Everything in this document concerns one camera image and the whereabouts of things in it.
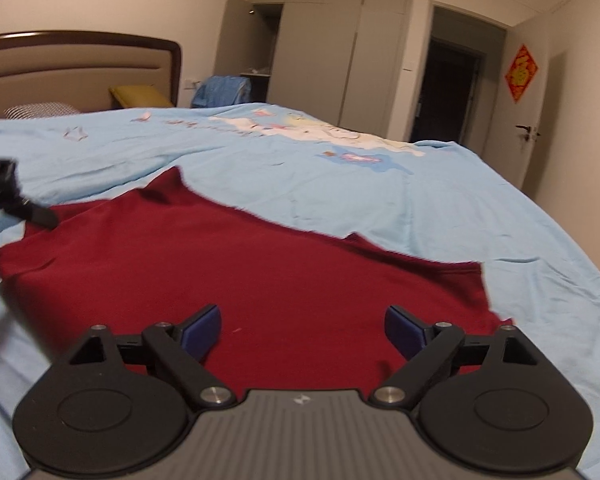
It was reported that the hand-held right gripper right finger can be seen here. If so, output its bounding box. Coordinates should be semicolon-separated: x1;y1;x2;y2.
371;305;538;407

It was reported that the white door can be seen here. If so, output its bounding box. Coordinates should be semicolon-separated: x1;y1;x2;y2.
500;0;571;202

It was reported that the yellow pillow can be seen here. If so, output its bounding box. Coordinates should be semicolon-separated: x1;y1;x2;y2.
109;84;175;110

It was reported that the blue garment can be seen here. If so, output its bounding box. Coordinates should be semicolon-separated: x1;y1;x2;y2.
191;75;254;109

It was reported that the red diamond door decoration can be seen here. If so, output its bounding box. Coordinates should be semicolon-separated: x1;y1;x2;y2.
504;44;539;104

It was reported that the grey wardrobe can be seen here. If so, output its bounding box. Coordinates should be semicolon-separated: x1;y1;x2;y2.
212;0;416;144

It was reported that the checkered pillow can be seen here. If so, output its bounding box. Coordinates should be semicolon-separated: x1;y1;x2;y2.
4;101;81;119

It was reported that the brown padded headboard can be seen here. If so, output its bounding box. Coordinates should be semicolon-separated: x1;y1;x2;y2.
0;31;183;114

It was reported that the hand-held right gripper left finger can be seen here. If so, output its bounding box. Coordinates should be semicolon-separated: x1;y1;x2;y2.
69;304;237;407

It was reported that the light blue printed bedsheet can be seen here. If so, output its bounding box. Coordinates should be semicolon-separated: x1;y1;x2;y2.
0;102;600;480

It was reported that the dark red long-sleeve shirt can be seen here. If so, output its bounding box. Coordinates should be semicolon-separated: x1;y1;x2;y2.
0;166;514;396

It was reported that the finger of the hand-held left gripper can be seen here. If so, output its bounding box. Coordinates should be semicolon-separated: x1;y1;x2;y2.
15;197;60;231

